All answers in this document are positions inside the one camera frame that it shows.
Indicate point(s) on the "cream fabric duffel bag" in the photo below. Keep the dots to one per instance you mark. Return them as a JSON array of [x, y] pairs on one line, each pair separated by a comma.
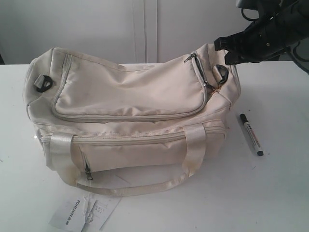
[[92, 115]]

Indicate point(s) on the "black and white marker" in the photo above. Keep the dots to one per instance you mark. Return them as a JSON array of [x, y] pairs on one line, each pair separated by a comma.
[[256, 145]]

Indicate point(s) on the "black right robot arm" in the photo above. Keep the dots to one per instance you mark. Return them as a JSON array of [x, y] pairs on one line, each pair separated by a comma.
[[265, 9]]

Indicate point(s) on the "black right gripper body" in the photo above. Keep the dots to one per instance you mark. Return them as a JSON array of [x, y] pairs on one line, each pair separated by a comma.
[[286, 27]]

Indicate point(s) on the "white Tonlion paper tag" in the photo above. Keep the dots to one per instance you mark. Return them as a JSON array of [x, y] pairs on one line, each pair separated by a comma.
[[71, 213]]

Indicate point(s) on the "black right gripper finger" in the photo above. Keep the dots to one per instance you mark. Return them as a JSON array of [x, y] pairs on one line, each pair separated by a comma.
[[234, 57], [233, 42]]

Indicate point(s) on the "small grey paper tag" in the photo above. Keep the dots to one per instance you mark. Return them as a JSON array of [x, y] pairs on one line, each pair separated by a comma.
[[98, 208]]

